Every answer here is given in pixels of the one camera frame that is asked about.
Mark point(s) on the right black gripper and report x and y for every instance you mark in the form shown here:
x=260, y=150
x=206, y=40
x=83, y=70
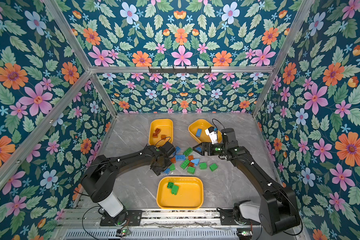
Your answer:
x=204, y=146

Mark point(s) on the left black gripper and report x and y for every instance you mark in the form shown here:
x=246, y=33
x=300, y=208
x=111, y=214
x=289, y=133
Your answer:
x=157, y=170

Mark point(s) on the green small brick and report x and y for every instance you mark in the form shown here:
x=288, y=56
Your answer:
x=172, y=166
x=170, y=185

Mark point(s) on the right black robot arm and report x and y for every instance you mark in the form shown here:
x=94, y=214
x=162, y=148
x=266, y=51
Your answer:
x=277, y=210

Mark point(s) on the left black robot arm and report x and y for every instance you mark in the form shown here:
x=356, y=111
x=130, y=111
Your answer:
x=99, y=178

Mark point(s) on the light blue slope brick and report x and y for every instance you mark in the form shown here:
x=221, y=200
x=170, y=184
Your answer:
x=195, y=162

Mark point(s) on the green long brick upper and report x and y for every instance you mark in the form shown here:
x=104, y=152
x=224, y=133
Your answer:
x=188, y=152

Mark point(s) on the green long brick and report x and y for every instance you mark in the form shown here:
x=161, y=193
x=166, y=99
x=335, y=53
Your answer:
x=188, y=152
x=185, y=164

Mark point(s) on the green cube brick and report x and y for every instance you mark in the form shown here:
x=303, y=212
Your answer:
x=203, y=166
x=213, y=167

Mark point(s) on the green cube brick far right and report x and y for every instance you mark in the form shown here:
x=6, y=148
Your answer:
x=213, y=167

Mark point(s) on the yellow bin back right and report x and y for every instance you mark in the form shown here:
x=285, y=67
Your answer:
x=200, y=124

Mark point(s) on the yellow bin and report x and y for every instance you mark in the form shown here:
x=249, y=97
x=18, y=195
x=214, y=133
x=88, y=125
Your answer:
x=200, y=124
x=190, y=195
x=167, y=128

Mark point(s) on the green long brick centre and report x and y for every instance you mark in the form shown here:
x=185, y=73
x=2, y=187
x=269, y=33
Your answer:
x=185, y=164

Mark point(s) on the yellow bin back left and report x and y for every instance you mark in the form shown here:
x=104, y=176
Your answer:
x=167, y=128

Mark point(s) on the yellow bin front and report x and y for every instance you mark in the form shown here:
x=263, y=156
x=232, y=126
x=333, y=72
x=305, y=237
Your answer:
x=190, y=195

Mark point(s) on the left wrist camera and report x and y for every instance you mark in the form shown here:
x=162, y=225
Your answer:
x=168, y=148

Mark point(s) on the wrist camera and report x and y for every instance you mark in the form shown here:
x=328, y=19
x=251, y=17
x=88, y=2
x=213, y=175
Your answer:
x=212, y=133
x=168, y=148

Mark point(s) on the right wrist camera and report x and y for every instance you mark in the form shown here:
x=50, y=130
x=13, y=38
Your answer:
x=212, y=133

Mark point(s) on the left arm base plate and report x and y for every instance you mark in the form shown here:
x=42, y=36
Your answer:
x=125, y=217

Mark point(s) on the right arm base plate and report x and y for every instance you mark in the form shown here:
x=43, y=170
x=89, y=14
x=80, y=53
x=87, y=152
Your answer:
x=228, y=217

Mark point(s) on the black hook rail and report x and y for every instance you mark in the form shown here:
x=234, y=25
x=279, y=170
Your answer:
x=176, y=70

